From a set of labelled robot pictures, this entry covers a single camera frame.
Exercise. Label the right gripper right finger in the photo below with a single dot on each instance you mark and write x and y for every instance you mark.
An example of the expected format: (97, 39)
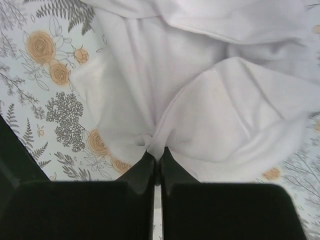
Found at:
(192, 210)

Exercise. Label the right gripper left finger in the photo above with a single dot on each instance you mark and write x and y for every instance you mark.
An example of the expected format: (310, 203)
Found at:
(86, 210)

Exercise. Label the white t shirt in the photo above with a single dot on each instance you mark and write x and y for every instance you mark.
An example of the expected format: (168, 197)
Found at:
(226, 85)

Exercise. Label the floral table mat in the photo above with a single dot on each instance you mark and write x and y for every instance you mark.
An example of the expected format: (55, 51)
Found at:
(42, 42)

